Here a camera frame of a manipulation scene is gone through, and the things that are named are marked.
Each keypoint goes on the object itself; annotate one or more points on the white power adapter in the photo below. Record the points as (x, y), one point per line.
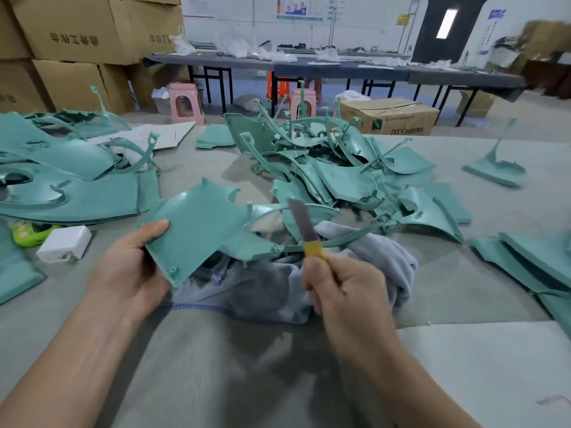
(64, 244)

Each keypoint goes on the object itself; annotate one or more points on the person's right hand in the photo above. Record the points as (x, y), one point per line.
(352, 307)

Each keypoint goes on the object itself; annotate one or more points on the orange object under table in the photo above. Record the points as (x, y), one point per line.
(278, 86)

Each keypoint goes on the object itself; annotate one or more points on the colourful wall poster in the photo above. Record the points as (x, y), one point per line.
(301, 8)

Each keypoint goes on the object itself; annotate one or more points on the person's left hand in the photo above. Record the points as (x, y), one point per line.
(129, 276)

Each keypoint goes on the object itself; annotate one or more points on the brown cardboard box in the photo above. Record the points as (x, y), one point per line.
(388, 117)

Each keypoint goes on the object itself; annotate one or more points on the white paper sheet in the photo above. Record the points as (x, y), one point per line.
(147, 136)

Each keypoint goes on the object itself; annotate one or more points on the dark door with window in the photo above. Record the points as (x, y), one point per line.
(446, 29)

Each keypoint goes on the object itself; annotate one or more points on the green and yellow gadget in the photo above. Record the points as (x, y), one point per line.
(31, 234)

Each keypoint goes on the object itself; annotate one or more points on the stack of brown cardboard boxes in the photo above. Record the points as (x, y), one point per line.
(76, 44)

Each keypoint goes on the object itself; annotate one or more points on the pile of green plastic parts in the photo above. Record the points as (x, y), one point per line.
(71, 182)

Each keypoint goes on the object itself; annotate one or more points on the person's left forearm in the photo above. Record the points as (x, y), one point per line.
(53, 370)

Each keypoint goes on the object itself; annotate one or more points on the single green plastic part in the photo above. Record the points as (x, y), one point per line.
(201, 227)

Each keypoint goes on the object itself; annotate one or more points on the heap of clear plastic bags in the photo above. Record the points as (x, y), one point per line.
(234, 50)

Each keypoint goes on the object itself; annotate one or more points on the pink plastic stool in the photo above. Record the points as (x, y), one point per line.
(302, 102)
(185, 102)

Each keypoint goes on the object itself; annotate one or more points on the long grey work table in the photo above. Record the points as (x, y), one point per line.
(348, 68)

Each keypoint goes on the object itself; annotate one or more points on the white foam sheet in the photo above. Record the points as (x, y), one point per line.
(491, 374)

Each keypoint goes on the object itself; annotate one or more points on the grey-blue wiping cloth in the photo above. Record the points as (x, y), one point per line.
(268, 294)

